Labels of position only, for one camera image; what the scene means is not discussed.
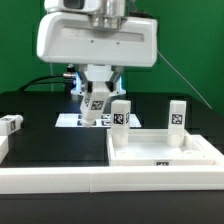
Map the fiducial marker sheet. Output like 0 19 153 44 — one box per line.
55 113 141 128

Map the black cable bundle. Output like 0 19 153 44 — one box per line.
18 73 77 92

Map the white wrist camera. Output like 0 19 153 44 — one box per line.
44 0 102 13

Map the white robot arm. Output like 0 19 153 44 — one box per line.
37 0 158 85

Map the white front fence wall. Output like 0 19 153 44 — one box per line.
0 166 224 194

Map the white fence wall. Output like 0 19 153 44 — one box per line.
193 135 224 166
0 166 224 194
0 136 9 163

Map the white square table top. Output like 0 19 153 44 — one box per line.
107 129 215 166

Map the white hanging cable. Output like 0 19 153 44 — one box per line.
49 63 56 92

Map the white right fence wall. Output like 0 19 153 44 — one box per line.
193 135 224 166

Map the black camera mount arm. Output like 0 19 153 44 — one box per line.
64 64 77 78

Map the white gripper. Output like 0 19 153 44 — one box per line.
37 12 157 96

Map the white left fence wall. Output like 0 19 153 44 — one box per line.
0 136 9 163

